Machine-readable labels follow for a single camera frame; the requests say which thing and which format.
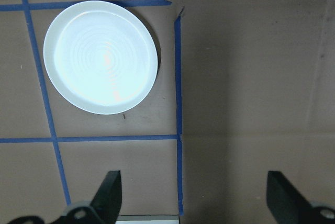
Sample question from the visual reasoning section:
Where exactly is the white round plate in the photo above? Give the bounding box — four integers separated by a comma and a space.
43, 0, 159, 115

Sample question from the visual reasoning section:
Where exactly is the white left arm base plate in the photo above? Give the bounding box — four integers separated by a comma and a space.
117, 215, 180, 224

